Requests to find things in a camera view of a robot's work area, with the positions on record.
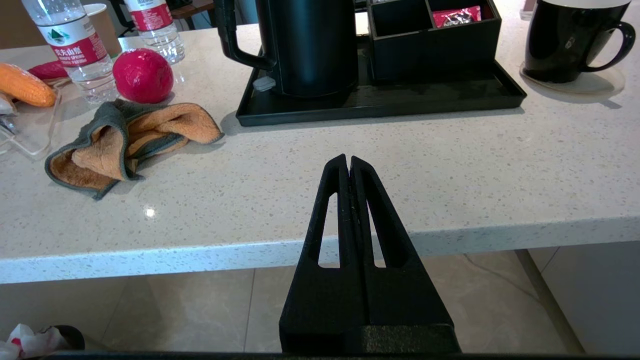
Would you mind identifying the crumpled white red paper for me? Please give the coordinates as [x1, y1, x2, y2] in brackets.
[0, 323, 67, 360]

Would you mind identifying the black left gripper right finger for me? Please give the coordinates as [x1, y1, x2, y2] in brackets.
[349, 155, 461, 354]

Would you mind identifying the orange fruit toy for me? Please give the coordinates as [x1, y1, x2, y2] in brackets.
[0, 62, 57, 108]

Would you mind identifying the red apple toy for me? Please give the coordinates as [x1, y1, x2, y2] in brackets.
[112, 48, 175, 104]

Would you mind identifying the black rectangular serving tray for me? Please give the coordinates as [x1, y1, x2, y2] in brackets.
[236, 40, 528, 127]

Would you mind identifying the brown black oven mitt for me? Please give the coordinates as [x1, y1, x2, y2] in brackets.
[44, 99, 225, 201]

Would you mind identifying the black electric kettle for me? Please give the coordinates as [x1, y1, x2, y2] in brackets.
[214, 0, 360, 98]

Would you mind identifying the black waste bin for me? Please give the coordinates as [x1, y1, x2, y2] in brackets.
[52, 325, 86, 351]

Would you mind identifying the red packet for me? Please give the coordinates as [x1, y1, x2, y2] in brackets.
[432, 6, 482, 28]

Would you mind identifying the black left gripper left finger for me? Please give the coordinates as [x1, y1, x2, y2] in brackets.
[279, 154, 363, 352]

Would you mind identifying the black compartment organizer box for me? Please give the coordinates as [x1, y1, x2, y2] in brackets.
[366, 0, 502, 84]

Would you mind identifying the water bottle red cap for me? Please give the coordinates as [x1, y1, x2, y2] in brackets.
[21, 0, 119, 104]
[124, 0, 186, 65]

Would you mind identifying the brown wooden desk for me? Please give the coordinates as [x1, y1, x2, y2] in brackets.
[170, 0, 216, 20]

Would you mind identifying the red chili pepper toy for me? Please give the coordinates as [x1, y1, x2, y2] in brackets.
[27, 60, 69, 81]

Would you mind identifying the paper cup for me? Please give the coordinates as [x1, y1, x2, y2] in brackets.
[84, 3, 123, 58]

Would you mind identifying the black mug white inside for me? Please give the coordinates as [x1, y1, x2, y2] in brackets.
[524, 0, 637, 84]

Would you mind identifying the clear plastic bag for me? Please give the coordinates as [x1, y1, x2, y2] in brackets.
[0, 82, 64, 161]

